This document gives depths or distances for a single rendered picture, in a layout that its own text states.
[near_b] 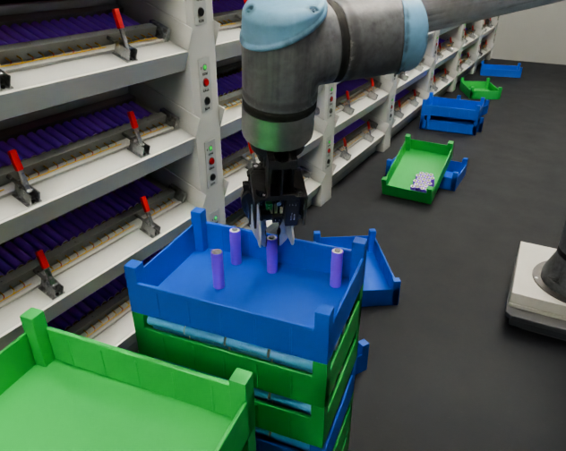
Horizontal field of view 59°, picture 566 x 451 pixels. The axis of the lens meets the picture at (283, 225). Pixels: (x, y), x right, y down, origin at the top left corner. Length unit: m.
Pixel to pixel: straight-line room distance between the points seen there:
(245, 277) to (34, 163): 0.44
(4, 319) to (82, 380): 0.36
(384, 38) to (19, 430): 0.59
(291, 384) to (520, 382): 0.72
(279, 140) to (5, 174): 0.54
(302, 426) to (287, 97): 0.45
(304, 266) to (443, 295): 0.75
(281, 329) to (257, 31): 0.36
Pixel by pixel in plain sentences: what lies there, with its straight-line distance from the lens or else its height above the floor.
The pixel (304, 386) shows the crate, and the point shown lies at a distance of 0.71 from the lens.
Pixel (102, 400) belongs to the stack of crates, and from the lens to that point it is 0.65.
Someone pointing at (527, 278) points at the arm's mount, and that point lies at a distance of 1.49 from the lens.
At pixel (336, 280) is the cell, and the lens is 0.78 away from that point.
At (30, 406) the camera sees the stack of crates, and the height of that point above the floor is 0.40.
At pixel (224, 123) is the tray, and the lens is 1.30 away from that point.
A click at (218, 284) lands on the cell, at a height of 0.42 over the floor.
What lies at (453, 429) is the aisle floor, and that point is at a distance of 1.17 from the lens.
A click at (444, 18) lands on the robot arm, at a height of 0.78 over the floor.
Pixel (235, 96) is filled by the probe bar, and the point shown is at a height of 0.52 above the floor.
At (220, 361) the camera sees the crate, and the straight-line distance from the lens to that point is 0.75.
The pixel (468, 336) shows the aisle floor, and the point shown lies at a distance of 1.40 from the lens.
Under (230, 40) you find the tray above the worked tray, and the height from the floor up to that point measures 0.68.
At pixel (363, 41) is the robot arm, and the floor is 0.78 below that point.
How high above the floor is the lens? 0.86
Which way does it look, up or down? 28 degrees down
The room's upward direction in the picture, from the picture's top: straight up
